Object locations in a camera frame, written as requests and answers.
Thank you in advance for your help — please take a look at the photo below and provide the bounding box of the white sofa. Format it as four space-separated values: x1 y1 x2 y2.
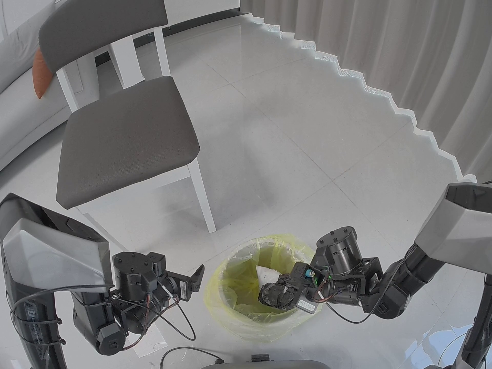
0 0 102 173

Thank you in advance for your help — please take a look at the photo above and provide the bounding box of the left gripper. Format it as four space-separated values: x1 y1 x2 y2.
165 264 206 303

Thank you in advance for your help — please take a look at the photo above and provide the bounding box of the grey and white chair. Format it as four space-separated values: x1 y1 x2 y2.
38 0 217 233

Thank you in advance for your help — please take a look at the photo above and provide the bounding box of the orange cushion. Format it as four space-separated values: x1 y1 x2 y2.
33 48 55 99

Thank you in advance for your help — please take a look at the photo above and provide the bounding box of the black plastic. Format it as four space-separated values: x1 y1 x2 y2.
259 273 305 309

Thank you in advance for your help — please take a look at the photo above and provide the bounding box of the yellow plastic bag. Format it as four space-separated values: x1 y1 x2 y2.
204 234 318 323

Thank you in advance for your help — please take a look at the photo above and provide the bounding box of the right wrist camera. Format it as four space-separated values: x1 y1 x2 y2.
289 262 320 289

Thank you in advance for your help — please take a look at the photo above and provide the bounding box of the pale grey cushion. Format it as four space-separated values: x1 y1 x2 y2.
0 0 57 92

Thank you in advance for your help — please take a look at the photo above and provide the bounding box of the pale grey curtain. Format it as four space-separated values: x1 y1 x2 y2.
238 0 492 191

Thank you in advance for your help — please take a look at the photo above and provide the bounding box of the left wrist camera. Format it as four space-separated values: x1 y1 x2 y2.
143 251 168 284

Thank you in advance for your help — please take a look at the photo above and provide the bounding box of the black cable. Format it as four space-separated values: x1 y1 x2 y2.
325 304 379 325
160 345 225 369
152 296 197 342

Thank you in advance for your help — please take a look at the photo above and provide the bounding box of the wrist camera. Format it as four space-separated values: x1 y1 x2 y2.
143 251 168 284
289 262 320 289

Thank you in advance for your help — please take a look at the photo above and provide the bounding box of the crumpled white paper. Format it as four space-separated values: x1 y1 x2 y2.
255 265 286 288

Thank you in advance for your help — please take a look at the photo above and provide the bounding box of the white trash bin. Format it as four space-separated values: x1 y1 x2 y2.
214 240 309 345

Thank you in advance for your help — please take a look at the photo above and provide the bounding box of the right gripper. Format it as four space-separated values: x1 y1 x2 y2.
295 281 337 316

